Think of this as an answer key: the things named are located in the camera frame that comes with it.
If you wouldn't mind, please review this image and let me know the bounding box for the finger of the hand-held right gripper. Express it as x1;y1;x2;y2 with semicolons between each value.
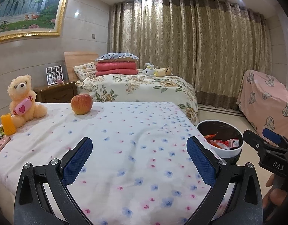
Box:
243;130;268;156
263;128;288;152

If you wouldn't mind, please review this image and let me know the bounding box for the white trash bin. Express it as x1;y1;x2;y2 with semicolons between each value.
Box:
197;120;244;166

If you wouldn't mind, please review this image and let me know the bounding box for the red paper carton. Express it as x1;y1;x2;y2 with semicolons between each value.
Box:
226;139;239;149

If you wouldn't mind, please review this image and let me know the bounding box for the wooden nightstand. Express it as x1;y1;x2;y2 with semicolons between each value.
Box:
33;81;78;104

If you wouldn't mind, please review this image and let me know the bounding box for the yellow plush toy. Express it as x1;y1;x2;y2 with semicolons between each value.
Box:
156;67;174;77

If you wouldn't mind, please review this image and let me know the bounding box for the wooden headboard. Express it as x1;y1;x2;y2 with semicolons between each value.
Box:
64;52;99;81

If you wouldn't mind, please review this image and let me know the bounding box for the cream teddy bear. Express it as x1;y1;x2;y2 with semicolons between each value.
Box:
7;74;48;128

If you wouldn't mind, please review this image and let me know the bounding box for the floral bed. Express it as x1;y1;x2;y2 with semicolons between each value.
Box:
75;69;198;126

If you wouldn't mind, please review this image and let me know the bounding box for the photo collage frame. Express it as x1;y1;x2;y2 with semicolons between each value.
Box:
46;66;63;85

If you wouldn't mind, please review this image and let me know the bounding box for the red apple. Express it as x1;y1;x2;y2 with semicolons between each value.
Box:
71;94;93;115

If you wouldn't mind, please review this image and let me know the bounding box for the blue dotted pillow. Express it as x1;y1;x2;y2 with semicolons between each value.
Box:
95;53;140;62

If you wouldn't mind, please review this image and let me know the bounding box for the person's right hand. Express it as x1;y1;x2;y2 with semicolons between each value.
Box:
262;175;288;211

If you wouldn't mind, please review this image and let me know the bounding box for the pink patterned box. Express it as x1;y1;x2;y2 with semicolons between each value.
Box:
0;136;11;157

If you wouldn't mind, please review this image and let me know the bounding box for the folded pink quilt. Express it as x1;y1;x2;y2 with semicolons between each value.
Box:
96;61;138;77

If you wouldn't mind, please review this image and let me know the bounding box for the white rabbit plush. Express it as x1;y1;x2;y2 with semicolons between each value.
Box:
144;63;158;77

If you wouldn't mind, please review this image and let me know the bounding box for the gold framed landscape painting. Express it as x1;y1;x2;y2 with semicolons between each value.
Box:
0;0;71;44

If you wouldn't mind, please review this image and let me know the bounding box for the beige patterned curtain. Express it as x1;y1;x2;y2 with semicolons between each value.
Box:
109;0;272;110

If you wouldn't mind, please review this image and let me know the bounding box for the pink heart print cloth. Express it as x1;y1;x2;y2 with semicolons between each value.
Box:
236;69;288;143

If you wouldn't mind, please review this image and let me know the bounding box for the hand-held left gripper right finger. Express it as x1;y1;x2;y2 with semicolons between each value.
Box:
186;136;263;225

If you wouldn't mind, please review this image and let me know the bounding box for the floral pillow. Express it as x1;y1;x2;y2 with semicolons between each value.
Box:
73;61;98;80

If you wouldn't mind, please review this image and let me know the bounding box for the flower-dotted white blanket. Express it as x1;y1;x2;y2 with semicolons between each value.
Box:
0;101;229;225

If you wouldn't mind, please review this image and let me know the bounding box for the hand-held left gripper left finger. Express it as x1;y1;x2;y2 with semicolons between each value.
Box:
13;136;93;225

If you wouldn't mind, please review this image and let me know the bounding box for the pink red packet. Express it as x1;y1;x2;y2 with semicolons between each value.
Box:
208;140;229;149

